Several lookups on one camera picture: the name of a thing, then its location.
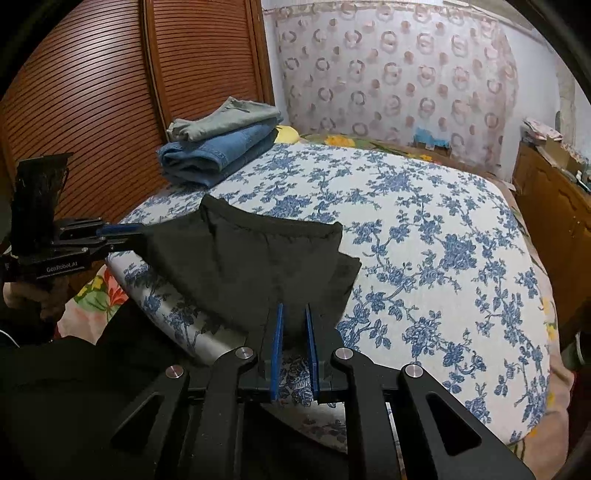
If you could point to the person's left hand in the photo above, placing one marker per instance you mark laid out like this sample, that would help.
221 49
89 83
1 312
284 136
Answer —
47 300

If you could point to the cardboard box on cabinet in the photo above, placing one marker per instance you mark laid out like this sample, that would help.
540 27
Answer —
565 156

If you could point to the black pants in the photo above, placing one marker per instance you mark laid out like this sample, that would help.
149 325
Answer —
241 267

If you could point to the patterned sheer curtain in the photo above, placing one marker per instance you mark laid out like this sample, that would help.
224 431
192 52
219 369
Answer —
380 70

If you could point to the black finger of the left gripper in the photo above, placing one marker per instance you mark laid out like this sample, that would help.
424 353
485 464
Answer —
123 245

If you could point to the brown louvered wooden wardrobe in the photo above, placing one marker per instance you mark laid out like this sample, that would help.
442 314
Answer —
102 80

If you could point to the stack of papers on cabinet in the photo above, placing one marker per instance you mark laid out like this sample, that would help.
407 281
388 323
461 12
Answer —
542 131

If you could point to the folded blue jeans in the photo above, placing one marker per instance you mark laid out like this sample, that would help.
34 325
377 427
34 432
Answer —
208 162

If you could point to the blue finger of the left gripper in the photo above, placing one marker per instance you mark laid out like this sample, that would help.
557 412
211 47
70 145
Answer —
119 229

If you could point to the wooden side cabinet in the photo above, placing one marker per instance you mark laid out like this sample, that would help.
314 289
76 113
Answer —
557 216

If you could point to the blue floral white mattress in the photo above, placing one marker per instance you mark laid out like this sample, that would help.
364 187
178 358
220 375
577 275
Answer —
446 278

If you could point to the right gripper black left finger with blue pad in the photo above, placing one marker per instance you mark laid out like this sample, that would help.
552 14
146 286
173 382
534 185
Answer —
231 439

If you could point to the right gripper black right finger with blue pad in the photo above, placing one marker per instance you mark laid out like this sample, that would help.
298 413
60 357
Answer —
342 375

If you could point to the blue item by curtain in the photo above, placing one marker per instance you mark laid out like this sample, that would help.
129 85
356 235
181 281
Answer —
424 138

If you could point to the yellow plush toy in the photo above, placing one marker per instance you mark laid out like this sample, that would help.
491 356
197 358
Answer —
286 135

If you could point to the folded grey jeans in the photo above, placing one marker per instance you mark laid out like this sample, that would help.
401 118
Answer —
233 114

